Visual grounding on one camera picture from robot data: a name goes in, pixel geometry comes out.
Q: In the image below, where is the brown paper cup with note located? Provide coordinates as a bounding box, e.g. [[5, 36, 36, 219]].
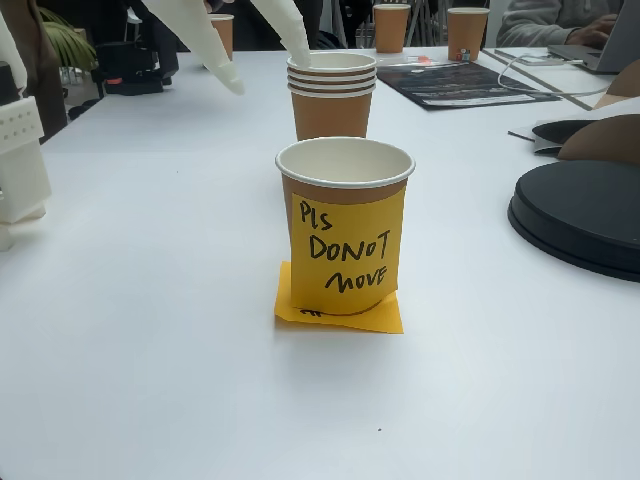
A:
[[274, 137, 417, 317]]

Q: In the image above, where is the yellow handwritten sticky note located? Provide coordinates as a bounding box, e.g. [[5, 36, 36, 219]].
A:
[[273, 260, 405, 335], [291, 185, 406, 311]]

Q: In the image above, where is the person's hand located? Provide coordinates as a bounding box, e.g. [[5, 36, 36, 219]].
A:
[[567, 13, 621, 50]]

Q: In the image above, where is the green plant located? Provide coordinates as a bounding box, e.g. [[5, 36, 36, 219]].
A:
[[39, 7, 99, 71]]

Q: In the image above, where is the black printed sheet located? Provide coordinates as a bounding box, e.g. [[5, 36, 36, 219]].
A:
[[375, 59, 564, 111]]

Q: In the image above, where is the person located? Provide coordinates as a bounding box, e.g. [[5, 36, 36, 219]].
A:
[[497, 0, 626, 49]]

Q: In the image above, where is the black curved sheet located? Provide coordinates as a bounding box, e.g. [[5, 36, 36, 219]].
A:
[[531, 118, 601, 147]]

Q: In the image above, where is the silver laptop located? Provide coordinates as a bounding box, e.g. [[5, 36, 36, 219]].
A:
[[547, 0, 640, 75]]

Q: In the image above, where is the white paper sheet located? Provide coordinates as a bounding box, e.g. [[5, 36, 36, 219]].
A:
[[507, 97, 640, 156]]

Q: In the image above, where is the brown curved cardboard piece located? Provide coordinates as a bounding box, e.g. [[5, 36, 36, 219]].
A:
[[592, 63, 640, 110], [557, 113, 640, 166]]

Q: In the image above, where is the black round disc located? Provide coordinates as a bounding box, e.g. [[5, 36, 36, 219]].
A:
[[507, 159, 640, 284]]

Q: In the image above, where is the white charging cable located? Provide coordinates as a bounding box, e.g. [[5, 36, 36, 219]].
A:
[[497, 53, 614, 99]]

